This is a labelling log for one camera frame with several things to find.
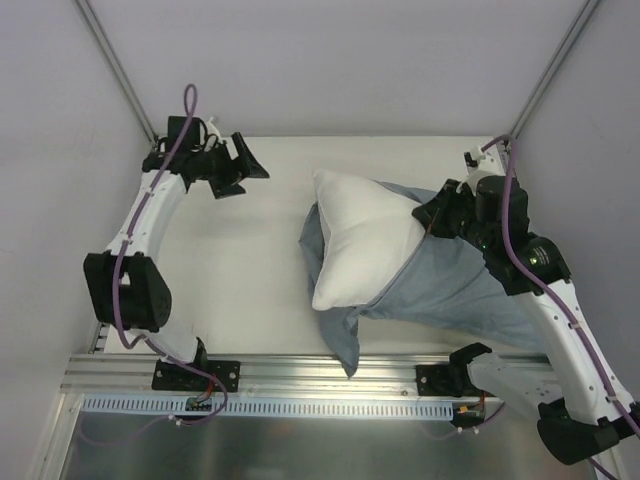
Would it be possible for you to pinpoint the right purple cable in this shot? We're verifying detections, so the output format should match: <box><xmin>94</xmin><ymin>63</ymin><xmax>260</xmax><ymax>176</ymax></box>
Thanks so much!
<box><xmin>479</xmin><ymin>134</ymin><xmax>640</xmax><ymax>476</ymax></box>

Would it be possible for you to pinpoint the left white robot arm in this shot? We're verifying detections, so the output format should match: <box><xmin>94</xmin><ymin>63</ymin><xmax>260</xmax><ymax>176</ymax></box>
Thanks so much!
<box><xmin>83</xmin><ymin>116</ymin><xmax>269</xmax><ymax>390</ymax></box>

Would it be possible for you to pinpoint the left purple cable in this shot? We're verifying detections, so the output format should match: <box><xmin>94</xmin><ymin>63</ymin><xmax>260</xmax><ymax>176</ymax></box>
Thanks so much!
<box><xmin>110</xmin><ymin>83</ymin><xmax>229</xmax><ymax>441</ymax></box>

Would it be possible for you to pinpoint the left aluminium frame post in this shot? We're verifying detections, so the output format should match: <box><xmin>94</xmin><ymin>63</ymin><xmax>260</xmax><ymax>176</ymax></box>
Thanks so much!
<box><xmin>72</xmin><ymin>0</ymin><xmax>158</xmax><ymax>144</ymax></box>

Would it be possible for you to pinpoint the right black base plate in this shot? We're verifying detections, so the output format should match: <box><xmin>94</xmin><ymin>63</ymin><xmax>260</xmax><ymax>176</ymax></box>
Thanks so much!
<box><xmin>415</xmin><ymin>364</ymin><xmax>481</xmax><ymax>398</ymax></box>

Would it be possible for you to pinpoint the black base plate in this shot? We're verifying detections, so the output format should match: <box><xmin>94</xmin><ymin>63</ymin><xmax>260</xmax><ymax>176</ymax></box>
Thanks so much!
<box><xmin>415</xmin><ymin>364</ymin><xmax>481</xmax><ymax>398</ymax></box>
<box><xmin>151</xmin><ymin>359</ymin><xmax>241</xmax><ymax>393</ymax></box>

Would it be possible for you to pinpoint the white slotted cable duct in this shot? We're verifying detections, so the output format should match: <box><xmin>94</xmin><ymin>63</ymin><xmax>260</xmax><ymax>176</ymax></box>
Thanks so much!
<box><xmin>81</xmin><ymin>394</ymin><xmax>454</xmax><ymax>422</ymax></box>

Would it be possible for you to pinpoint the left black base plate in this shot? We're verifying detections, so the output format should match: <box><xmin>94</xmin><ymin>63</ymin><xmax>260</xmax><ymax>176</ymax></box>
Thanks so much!
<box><xmin>151</xmin><ymin>359</ymin><xmax>241</xmax><ymax>393</ymax></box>

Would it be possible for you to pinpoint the aluminium mounting rail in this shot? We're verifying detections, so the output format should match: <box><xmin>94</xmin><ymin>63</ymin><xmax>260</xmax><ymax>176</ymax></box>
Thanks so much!
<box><xmin>60</xmin><ymin>353</ymin><xmax>448</xmax><ymax>400</ymax></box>

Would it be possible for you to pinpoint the white pillow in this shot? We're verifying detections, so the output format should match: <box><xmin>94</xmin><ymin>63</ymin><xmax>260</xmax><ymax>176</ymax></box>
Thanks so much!
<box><xmin>312</xmin><ymin>170</ymin><xmax>424</xmax><ymax>311</ymax></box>

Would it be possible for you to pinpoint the purple cable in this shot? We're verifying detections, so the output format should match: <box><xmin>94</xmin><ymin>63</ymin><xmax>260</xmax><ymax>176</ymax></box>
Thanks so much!
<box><xmin>479</xmin><ymin>134</ymin><xmax>640</xmax><ymax>476</ymax></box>
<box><xmin>110</xmin><ymin>83</ymin><xmax>229</xmax><ymax>441</ymax></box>

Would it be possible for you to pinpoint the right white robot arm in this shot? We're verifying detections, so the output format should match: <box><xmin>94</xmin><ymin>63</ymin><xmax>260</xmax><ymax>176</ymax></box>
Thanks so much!
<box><xmin>412</xmin><ymin>175</ymin><xmax>639</xmax><ymax>465</ymax></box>

